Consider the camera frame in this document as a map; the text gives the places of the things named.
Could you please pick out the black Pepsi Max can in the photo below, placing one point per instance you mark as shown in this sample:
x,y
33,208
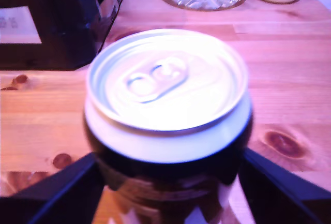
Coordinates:
x,y
165,92

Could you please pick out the black Pepsi Max multipack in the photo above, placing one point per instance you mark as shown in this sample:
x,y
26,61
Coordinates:
x,y
59,22

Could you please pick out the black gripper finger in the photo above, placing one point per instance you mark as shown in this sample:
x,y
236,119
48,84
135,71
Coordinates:
x,y
57,198
279,195

